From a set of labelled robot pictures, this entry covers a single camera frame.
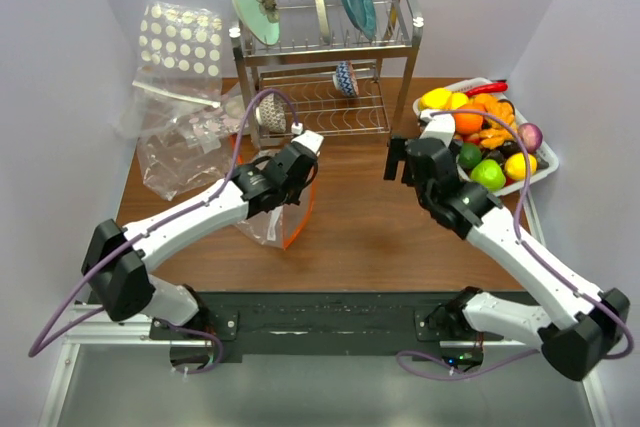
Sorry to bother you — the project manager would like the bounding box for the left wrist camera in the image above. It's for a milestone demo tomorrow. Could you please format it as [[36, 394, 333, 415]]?
[[291, 122, 324, 156]]

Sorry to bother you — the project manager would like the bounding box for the red chili pepper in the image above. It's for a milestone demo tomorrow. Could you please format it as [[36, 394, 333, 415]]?
[[466, 81, 508, 97]]

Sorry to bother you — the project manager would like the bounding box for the orange fruit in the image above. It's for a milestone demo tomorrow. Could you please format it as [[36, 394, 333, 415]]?
[[453, 103, 486, 136]]

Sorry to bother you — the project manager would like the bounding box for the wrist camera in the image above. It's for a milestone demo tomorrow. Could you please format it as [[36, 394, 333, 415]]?
[[419, 109, 456, 147], [291, 122, 324, 156]]

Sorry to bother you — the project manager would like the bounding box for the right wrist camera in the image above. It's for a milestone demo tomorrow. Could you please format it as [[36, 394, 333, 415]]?
[[419, 109, 456, 147]]

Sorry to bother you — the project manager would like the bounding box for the purple onion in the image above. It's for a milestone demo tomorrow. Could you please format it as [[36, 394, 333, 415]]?
[[517, 123, 543, 153]]

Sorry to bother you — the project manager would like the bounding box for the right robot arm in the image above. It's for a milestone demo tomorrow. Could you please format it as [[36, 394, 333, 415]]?
[[384, 136, 630, 381]]

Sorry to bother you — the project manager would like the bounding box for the green apple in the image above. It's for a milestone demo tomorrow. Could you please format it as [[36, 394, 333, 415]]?
[[469, 159, 506, 192]]

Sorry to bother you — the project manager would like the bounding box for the polka dot plastic bag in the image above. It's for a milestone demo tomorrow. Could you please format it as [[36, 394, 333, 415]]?
[[132, 0, 223, 105]]

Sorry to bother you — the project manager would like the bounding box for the grey patterned bowl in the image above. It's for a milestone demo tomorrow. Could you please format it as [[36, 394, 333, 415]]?
[[255, 93, 287, 134]]

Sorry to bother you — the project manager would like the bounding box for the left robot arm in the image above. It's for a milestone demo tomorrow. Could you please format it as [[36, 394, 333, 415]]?
[[82, 135, 321, 339]]

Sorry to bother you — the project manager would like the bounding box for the clear crumpled plastic bag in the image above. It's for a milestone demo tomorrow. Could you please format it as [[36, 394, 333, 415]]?
[[116, 81, 245, 201]]

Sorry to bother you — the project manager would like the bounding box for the orange zip top bag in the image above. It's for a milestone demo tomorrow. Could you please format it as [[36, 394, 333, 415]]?
[[231, 138, 315, 250]]

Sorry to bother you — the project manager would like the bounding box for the yellow bell pepper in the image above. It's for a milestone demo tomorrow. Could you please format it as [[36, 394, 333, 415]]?
[[418, 88, 452, 111]]

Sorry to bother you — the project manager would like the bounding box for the dark green avocado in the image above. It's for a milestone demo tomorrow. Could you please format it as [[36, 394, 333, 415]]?
[[458, 142, 483, 170]]

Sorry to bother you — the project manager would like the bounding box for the metal dish rack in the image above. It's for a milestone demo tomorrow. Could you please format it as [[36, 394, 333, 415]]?
[[230, 0, 424, 136]]

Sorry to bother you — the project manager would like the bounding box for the white food tray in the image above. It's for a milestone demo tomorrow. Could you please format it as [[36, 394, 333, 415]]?
[[413, 77, 559, 197]]

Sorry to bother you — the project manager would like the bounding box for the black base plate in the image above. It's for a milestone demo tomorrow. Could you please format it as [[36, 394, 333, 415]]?
[[149, 290, 504, 366]]

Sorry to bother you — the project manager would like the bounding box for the yellow lemon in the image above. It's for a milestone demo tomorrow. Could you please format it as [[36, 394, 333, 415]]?
[[504, 153, 538, 181]]

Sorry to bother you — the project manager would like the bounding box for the blue patterned bowl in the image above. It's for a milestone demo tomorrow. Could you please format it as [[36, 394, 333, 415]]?
[[332, 61, 359, 98]]

